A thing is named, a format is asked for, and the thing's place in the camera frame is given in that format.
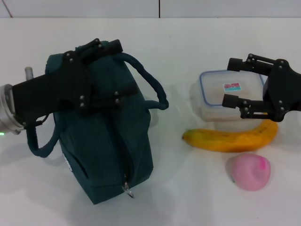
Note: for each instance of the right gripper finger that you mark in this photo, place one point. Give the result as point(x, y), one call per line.
point(254, 64)
point(254, 109)

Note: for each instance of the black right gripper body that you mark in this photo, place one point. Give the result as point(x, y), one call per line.
point(284, 94)

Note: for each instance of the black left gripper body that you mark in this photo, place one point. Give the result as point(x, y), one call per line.
point(58, 91)

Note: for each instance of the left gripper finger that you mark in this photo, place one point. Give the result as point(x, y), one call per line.
point(105, 100)
point(98, 50)

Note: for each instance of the clear blue-rimmed food container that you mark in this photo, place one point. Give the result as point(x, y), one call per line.
point(216, 94)

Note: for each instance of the yellow banana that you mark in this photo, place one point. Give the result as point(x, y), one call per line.
point(223, 142)

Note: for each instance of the dark teal lunch bag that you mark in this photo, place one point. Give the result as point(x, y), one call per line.
point(105, 146)

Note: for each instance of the pink peach toy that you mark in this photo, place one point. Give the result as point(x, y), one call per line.
point(244, 174)

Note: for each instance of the left gripper silver connector plug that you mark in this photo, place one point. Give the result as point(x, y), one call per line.
point(29, 73)

